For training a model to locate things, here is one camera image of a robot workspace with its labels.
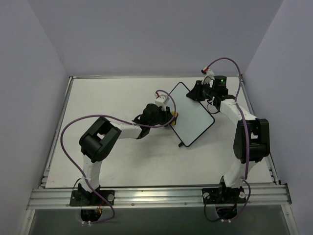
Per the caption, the yellow bone-shaped eraser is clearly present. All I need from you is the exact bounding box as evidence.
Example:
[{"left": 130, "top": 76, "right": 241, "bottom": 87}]
[{"left": 170, "top": 111, "right": 179, "bottom": 126}]

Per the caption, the small black-framed whiteboard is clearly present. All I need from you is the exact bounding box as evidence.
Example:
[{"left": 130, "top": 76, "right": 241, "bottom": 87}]
[{"left": 167, "top": 82, "right": 215, "bottom": 147}]

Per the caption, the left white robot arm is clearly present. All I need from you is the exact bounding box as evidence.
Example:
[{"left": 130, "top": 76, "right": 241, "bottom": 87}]
[{"left": 78, "top": 103, "right": 178, "bottom": 205}]

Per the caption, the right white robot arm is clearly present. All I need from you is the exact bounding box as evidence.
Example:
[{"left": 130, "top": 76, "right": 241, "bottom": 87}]
[{"left": 186, "top": 75, "right": 270, "bottom": 202}]

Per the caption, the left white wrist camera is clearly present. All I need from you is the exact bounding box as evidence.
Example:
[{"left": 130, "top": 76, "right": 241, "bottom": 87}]
[{"left": 155, "top": 93, "right": 169, "bottom": 110}]

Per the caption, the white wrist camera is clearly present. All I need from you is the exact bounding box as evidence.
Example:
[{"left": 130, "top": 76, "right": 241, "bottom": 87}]
[
  {"left": 155, "top": 93, "right": 169, "bottom": 110},
  {"left": 201, "top": 67, "right": 215, "bottom": 85}
]

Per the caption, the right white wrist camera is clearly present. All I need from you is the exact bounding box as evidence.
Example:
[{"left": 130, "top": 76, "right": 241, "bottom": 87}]
[{"left": 201, "top": 67, "right": 215, "bottom": 85}]

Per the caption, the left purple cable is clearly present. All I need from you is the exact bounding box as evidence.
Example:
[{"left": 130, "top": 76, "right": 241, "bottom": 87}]
[{"left": 60, "top": 89, "right": 177, "bottom": 225}]

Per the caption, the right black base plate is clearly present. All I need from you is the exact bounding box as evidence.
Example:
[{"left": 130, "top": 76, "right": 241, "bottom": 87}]
[{"left": 201, "top": 187, "right": 246, "bottom": 204}]

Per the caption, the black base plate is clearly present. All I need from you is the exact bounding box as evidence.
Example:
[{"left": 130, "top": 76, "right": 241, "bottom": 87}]
[
  {"left": 201, "top": 187, "right": 246, "bottom": 204},
  {"left": 69, "top": 190, "right": 115, "bottom": 207}
]

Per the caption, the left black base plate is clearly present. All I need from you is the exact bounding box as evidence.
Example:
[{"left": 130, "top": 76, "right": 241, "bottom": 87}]
[{"left": 69, "top": 190, "right": 115, "bottom": 207}]

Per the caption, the aluminium front rail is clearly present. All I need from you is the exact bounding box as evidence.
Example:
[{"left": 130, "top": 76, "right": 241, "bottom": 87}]
[{"left": 27, "top": 184, "right": 291, "bottom": 210}]

